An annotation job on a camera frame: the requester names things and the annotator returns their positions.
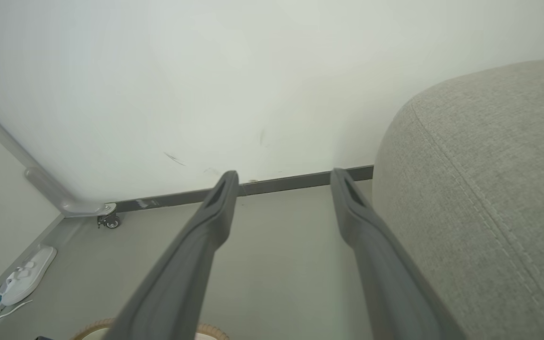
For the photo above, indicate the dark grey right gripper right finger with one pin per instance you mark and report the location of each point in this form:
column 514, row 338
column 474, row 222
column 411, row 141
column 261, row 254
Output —
column 385, row 283

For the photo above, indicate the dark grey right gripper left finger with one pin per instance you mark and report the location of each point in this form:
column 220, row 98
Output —
column 177, row 274

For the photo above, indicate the black baseboard strip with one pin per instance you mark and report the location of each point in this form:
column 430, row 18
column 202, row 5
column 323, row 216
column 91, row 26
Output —
column 291, row 183

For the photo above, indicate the cream laundry basket brown rim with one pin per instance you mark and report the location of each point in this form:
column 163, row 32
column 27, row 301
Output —
column 215, row 332

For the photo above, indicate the grey metal frame leg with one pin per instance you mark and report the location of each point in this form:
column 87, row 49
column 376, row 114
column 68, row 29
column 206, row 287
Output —
column 45, row 184

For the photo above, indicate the white slipper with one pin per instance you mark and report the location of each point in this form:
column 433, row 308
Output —
column 29, row 274

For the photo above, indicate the white thin strip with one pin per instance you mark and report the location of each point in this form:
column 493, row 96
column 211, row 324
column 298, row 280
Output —
column 7, row 312

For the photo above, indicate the black caster wheel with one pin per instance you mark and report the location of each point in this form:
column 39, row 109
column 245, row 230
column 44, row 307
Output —
column 111, row 222

